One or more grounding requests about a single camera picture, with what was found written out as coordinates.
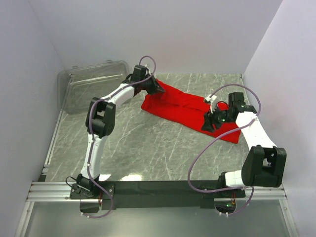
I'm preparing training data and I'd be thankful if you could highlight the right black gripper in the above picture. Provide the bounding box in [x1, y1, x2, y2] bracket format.
[200, 104, 234, 133]

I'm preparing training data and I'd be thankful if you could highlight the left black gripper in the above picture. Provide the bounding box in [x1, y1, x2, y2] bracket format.
[141, 73, 165, 95]

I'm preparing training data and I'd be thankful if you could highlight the red t shirt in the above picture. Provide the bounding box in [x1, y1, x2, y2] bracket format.
[141, 81, 237, 137]

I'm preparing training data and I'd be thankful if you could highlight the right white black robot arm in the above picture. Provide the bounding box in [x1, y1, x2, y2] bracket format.
[202, 92, 287, 197]

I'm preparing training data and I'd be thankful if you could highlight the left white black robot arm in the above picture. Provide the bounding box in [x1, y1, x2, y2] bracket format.
[76, 65, 165, 198]

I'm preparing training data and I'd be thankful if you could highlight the clear plastic storage bin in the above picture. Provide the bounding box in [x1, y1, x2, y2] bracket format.
[57, 60, 129, 114]

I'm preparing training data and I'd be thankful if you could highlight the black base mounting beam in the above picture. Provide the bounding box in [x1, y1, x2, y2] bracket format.
[70, 180, 245, 213]

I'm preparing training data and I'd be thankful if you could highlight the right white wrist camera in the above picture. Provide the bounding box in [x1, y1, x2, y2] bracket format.
[204, 94, 218, 113]

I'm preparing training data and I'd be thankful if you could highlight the right aluminium side rail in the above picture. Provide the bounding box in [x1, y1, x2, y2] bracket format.
[279, 199, 299, 237]

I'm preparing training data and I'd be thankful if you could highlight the aluminium extrusion frame rail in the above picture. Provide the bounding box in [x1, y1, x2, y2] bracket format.
[26, 182, 287, 202]

